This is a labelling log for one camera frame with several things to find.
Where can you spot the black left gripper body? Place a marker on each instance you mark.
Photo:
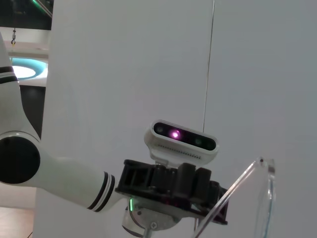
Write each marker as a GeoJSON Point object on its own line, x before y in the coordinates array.
{"type": "Point", "coordinates": [158, 181]}

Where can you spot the clear white glasses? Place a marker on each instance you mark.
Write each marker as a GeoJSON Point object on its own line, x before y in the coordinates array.
{"type": "Point", "coordinates": [227, 198]}

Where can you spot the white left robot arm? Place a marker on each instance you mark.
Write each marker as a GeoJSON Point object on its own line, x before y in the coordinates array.
{"type": "Point", "coordinates": [69, 178]}

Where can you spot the yellow crane hook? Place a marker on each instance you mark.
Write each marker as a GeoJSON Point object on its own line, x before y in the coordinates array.
{"type": "Point", "coordinates": [13, 41]}

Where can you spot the green light strip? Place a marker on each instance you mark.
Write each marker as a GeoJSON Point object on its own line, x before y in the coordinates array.
{"type": "Point", "coordinates": [37, 2]}

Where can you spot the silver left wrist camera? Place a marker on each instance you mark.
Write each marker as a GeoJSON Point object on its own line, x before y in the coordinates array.
{"type": "Point", "coordinates": [180, 146]}

